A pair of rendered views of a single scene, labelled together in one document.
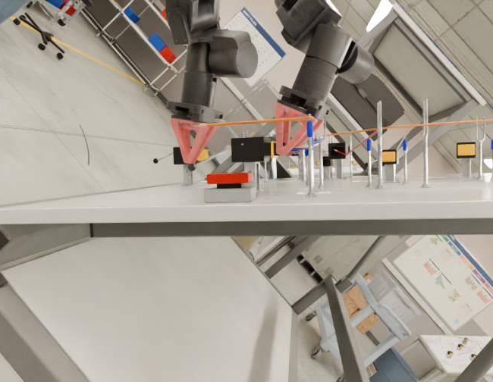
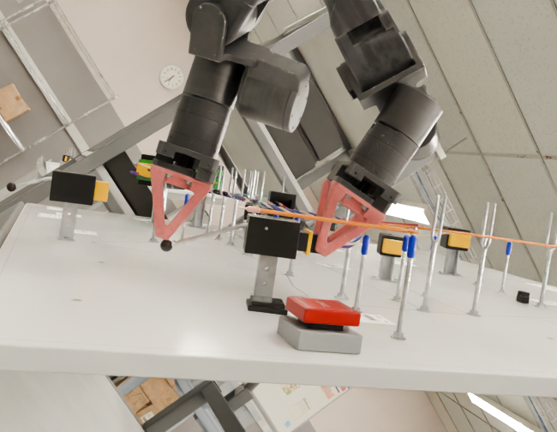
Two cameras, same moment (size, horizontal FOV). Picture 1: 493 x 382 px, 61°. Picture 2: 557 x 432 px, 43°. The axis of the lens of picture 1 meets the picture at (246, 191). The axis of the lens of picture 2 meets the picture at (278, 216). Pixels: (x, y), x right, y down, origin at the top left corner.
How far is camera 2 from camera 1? 33 cm
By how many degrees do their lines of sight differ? 25
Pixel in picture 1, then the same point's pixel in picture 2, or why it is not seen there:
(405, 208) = (550, 384)
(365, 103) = not seen: hidden behind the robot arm
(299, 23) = (374, 70)
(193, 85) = (203, 122)
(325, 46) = (415, 120)
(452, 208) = not seen: outside the picture
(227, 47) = (279, 84)
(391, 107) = (326, 135)
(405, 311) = (239, 413)
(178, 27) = (209, 33)
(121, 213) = (194, 365)
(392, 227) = not seen: hidden behind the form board
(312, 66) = (392, 141)
